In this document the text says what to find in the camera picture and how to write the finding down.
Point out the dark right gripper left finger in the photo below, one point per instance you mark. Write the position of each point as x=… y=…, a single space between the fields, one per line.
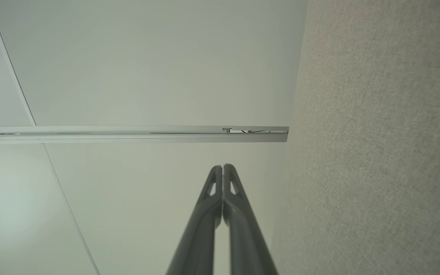
x=199 y=236

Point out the grey metal frame post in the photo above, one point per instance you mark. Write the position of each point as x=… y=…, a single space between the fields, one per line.
x=128 y=137

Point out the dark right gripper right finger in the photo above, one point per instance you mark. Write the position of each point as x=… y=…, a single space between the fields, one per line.
x=245 y=240

